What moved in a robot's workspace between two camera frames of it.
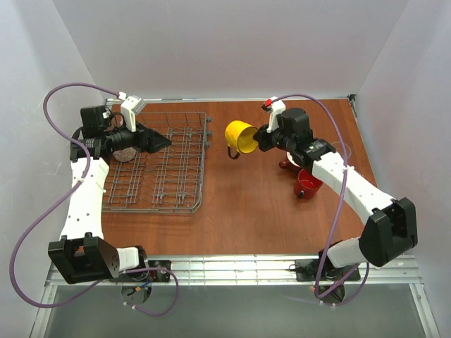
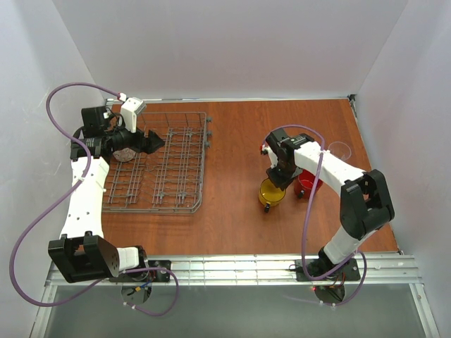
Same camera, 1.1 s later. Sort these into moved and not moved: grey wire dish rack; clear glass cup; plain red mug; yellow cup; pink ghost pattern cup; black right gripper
Moved: black right gripper; yellow cup
Not moved: clear glass cup; grey wire dish rack; plain red mug; pink ghost pattern cup
